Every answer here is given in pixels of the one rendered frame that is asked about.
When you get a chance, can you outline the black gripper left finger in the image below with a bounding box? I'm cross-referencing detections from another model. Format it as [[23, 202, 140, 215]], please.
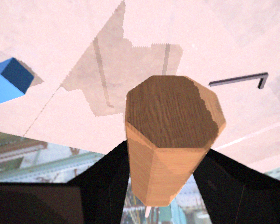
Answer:
[[0, 140, 130, 224]]

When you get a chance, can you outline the grey l-shaped metal hook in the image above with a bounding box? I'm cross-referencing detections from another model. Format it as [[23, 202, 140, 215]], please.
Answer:
[[209, 72, 269, 89]]

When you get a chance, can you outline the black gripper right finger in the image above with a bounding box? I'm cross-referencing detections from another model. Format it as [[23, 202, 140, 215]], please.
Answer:
[[193, 148, 280, 224]]

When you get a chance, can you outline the blue cube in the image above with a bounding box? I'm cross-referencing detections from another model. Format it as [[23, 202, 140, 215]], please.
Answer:
[[0, 58, 35, 103]]

